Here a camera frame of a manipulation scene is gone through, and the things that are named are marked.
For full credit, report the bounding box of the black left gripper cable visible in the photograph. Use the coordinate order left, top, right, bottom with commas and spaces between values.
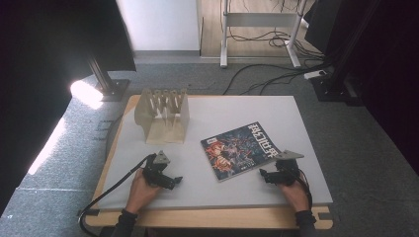
77, 153, 156, 237

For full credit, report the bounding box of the light grey table mat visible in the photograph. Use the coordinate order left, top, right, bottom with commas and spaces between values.
97, 95, 334, 211

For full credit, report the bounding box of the dark curtain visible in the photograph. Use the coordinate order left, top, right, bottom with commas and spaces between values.
304, 0, 419, 176
0, 0, 137, 216

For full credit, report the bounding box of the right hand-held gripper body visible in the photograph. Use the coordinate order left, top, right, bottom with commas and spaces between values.
267, 149, 305, 187

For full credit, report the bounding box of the person's right hand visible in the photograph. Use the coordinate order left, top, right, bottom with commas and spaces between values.
278, 179, 313, 213

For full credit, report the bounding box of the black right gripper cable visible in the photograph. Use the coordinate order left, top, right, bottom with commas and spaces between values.
295, 167, 314, 211

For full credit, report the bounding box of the white partition panel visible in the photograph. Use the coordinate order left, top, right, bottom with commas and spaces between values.
116, 0, 203, 52

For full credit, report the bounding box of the colourful illustrated magazine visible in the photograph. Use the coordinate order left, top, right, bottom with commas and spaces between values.
200, 121, 283, 183

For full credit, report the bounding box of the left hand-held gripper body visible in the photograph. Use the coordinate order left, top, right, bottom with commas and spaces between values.
142, 150, 176, 191

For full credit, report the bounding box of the black floor cable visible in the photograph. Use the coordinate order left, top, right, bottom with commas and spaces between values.
221, 62, 325, 96
241, 67, 330, 97

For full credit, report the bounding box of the black tape strip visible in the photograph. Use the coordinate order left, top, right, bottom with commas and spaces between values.
77, 208, 100, 217

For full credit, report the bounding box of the person's left hand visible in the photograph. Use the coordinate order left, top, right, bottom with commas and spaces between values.
125, 168, 163, 215

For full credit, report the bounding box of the wooden slotted rack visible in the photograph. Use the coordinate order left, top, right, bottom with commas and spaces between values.
133, 87, 191, 145

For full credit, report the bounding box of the black stand with base plate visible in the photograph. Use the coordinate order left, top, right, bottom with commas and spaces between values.
86, 53, 131, 103
309, 0, 383, 104

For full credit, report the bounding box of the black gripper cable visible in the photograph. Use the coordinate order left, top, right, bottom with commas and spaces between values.
295, 167, 314, 211
77, 153, 156, 237

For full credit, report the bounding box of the white power strip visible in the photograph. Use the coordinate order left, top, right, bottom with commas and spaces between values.
302, 69, 328, 80

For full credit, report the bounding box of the white metal desk frame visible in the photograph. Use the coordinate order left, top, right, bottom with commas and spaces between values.
219, 0, 310, 69

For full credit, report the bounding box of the tangle of black cables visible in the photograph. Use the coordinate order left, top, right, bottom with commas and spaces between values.
226, 0, 327, 62

